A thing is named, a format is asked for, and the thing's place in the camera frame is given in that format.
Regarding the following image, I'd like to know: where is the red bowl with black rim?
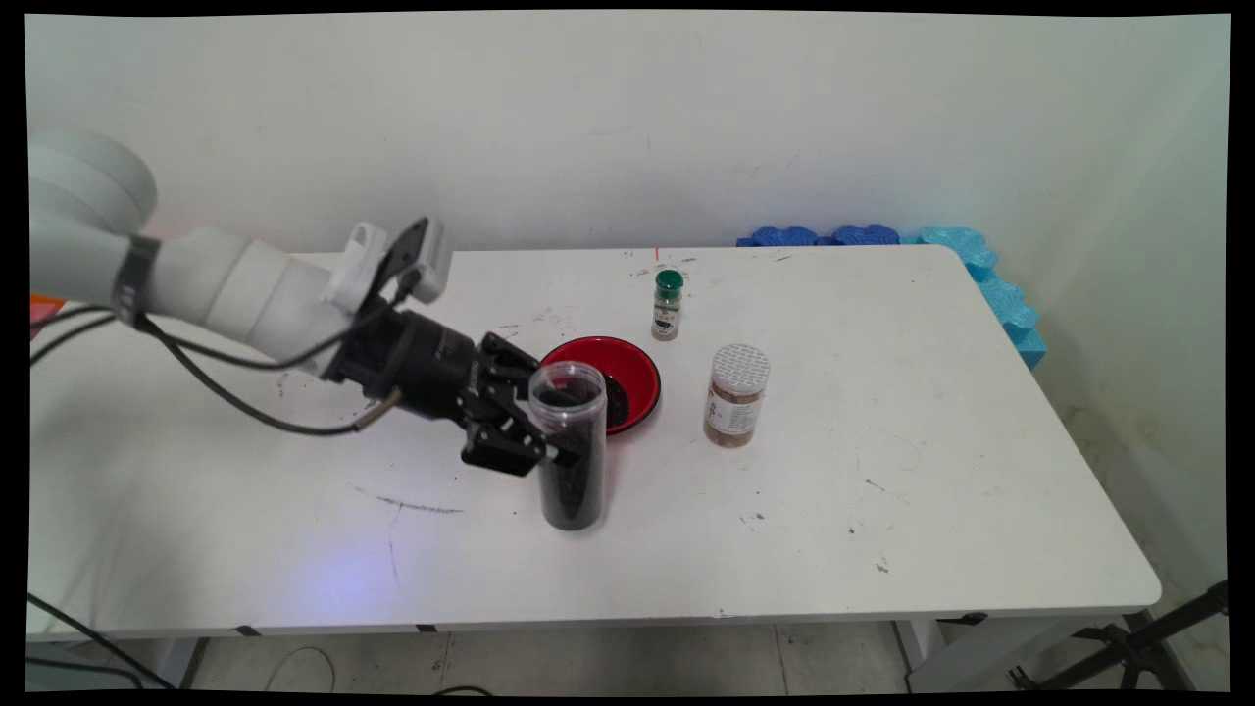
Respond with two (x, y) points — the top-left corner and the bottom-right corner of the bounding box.
(538, 335), (662, 435)

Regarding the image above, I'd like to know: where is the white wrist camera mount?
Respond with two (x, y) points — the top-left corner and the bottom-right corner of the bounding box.
(324, 218), (455, 313)

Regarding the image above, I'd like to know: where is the black floor cable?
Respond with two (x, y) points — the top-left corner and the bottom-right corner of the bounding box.
(29, 592), (176, 689)

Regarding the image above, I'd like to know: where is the black seed pile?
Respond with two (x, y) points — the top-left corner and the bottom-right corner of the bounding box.
(602, 373), (634, 429)

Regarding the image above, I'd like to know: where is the black velcro cable strap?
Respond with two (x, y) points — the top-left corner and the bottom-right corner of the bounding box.
(110, 235), (164, 327)

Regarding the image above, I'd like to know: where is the clear jar with black seeds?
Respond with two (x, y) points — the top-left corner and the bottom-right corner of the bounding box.
(528, 361), (609, 531)

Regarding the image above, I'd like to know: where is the black tripod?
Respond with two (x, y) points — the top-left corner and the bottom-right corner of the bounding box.
(1010, 580), (1229, 692)

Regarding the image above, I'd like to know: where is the thin grey floor cable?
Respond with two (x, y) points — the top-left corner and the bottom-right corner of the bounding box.
(265, 644), (337, 692)

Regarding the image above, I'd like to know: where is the small green-lid spice bottle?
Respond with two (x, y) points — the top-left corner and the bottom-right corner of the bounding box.
(650, 268), (686, 343)

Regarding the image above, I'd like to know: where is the white table leg frame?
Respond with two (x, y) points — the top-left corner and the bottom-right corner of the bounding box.
(892, 610), (1163, 693)

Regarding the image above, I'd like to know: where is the white-lid jar of nuts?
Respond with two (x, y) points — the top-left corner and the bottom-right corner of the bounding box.
(702, 343), (772, 449)

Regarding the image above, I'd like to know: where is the black camera cable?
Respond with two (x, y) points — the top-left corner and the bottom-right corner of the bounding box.
(29, 265), (432, 374)

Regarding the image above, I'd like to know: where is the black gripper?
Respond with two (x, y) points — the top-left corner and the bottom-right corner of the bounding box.
(324, 299), (582, 479)

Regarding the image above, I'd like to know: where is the light blue foam mat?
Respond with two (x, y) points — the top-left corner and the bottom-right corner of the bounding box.
(902, 226), (1048, 372)

